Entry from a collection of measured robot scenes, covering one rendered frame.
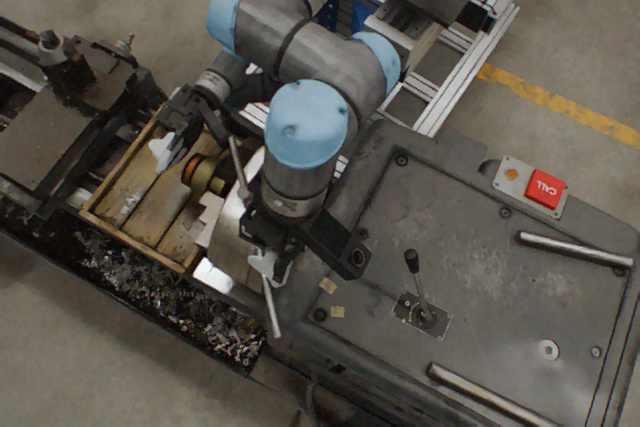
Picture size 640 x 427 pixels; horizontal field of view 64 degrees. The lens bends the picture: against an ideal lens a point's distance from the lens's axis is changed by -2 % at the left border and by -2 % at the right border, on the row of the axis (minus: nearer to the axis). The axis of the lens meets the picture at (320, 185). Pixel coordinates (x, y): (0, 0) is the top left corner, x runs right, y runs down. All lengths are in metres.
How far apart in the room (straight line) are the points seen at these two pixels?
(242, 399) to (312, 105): 1.72
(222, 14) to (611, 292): 0.77
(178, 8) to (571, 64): 2.03
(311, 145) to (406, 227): 0.47
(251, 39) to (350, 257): 0.28
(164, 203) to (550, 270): 0.88
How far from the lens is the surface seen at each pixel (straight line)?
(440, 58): 2.46
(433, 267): 0.90
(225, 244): 0.97
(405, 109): 2.27
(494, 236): 0.95
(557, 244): 0.97
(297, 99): 0.48
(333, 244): 0.64
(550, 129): 2.72
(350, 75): 0.54
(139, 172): 1.38
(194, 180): 1.09
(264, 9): 0.59
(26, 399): 2.30
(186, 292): 1.60
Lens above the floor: 2.10
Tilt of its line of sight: 67 degrees down
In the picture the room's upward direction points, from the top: 10 degrees clockwise
